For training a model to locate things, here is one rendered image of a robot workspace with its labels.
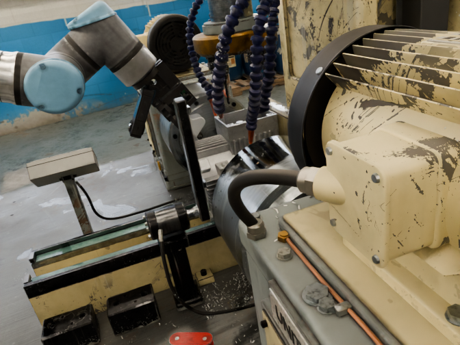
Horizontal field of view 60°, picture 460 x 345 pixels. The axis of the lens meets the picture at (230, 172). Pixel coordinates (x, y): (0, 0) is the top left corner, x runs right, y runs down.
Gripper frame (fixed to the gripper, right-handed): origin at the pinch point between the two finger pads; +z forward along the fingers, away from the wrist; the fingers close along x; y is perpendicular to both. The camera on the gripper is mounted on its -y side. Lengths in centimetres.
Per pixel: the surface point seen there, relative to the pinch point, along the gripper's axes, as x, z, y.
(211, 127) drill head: 14.8, 6.2, 5.9
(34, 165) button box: 17.7, -18.7, -35.1
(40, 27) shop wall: 538, -58, -60
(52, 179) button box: 17.8, -13.1, -35.0
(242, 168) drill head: -32.7, -4.1, 3.8
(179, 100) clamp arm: -20.7, -16.3, 3.7
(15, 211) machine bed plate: 57, -5, -67
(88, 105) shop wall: 540, 59, -94
